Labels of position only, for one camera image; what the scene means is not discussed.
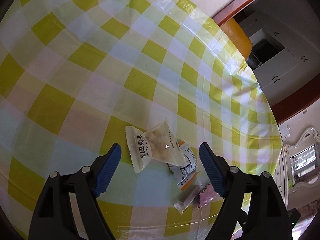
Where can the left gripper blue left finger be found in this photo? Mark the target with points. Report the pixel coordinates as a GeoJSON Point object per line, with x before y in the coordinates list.
{"type": "Point", "coordinates": [105, 167]}

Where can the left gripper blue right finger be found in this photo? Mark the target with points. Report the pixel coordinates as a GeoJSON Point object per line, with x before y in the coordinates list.
{"type": "Point", "coordinates": [212, 168]}

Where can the pink bar wrapper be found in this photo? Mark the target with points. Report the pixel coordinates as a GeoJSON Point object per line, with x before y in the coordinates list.
{"type": "Point", "coordinates": [207, 194]}

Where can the white orange barcode packet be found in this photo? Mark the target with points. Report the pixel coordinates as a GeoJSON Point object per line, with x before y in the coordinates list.
{"type": "Point", "coordinates": [186, 174]}

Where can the clear purple bar packet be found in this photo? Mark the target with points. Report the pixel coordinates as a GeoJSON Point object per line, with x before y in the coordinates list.
{"type": "Point", "coordinates": [192, 192]}

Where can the white packet red seal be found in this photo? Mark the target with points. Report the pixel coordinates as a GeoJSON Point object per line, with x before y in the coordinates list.
{"type": "Point", "coordinates": [158, 144]}

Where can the white ornate dressing table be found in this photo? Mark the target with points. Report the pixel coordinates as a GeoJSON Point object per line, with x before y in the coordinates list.
{"type": "Point", "coordinates": [302, 198]}

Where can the ornate white mirror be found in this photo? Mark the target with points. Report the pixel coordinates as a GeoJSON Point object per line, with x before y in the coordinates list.
{"type": "Point", "coordinates": [302, 160]}

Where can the green checkered tablecloth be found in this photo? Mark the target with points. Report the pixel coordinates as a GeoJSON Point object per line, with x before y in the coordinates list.
{"type": "Point", "coordinates": [75, 73]}

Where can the white wardrobe cabinet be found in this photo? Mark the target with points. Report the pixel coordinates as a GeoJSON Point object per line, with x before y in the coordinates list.
{"type": "Point", "coordinates": [281, 60]}

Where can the orange leather armchair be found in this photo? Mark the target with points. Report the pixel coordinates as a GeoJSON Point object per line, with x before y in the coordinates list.
{"type": "Point", "coordinates": [237, 35]}

